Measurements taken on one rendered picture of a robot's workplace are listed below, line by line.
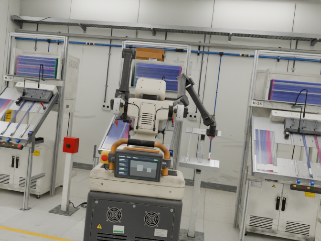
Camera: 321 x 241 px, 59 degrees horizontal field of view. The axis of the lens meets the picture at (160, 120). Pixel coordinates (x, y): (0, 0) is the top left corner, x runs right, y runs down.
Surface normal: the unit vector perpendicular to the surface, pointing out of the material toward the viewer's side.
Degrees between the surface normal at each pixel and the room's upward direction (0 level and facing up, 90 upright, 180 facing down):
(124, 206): 90
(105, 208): 90
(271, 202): 90
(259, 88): 90
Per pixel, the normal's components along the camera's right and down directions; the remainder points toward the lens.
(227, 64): -0.17, 0.03
